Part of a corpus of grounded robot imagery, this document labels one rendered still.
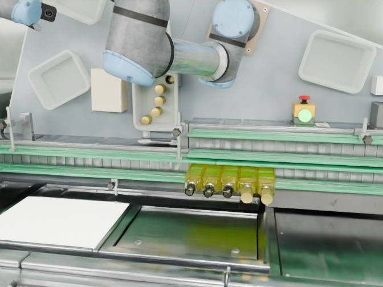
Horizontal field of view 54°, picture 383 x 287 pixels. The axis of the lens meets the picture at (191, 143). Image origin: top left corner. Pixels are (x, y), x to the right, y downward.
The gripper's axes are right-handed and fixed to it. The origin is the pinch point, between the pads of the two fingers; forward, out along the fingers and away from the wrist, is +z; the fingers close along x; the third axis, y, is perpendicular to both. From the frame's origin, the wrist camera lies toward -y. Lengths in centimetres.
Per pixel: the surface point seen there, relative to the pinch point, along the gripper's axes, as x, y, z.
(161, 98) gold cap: 15.7, -43.8, 14.9
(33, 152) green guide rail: 51, -9, 0
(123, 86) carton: 17.8, -28.1, 16.8
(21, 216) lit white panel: 64, -20, -19
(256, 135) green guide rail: 11, -81, 2
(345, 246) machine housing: 28, -118, -14
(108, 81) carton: 17.7, -22.7, 13.7
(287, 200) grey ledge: 30, -102, 8
